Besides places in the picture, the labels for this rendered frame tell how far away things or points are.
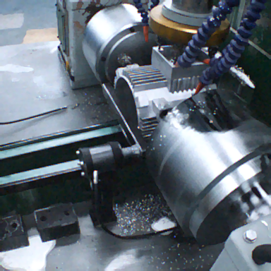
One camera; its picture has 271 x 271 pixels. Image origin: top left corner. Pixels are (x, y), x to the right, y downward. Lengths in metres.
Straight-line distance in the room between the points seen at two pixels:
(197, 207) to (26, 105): 0.81
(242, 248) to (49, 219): 0.48
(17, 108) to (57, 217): 0.54
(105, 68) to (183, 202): 0.48
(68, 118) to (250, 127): 0.69
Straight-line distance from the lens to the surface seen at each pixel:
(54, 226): 0.73
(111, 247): 0.76
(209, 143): 0.50
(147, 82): 0.70
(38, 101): 1.17
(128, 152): 0.64
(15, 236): 0.73
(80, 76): 1.18
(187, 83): 0.72
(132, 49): 0.87
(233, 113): 0.54
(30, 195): 0.77
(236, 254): 0.39
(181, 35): 0.62
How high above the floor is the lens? 1.47
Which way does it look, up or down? 42 degrees down
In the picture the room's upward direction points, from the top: 5 degrees clockwise
